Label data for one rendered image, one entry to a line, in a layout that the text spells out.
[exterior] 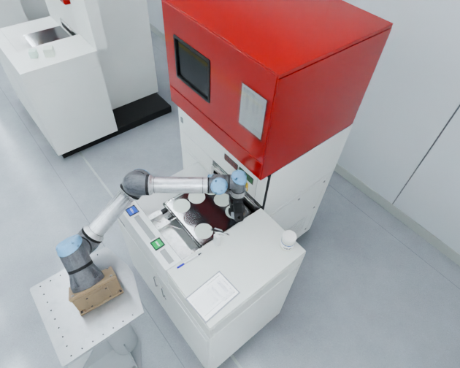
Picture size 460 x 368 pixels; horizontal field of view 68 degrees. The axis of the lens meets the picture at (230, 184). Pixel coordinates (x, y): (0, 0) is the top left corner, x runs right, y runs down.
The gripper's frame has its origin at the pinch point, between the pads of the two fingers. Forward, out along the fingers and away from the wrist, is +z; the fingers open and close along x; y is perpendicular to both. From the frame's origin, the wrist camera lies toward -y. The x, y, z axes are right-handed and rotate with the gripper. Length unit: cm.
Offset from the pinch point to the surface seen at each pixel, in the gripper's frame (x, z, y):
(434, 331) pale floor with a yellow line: -144, 91, -49
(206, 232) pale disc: 17.1, 1.3, -6.4
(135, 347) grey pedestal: 67, 90, -36
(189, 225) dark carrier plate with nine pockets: 25.9, 1.4, -0.7
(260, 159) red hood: -9.2, -44.8, 2.2
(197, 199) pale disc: 20.3, 1.3, 16.6
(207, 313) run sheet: 20, -6, -53
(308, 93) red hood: -29, -74, 12
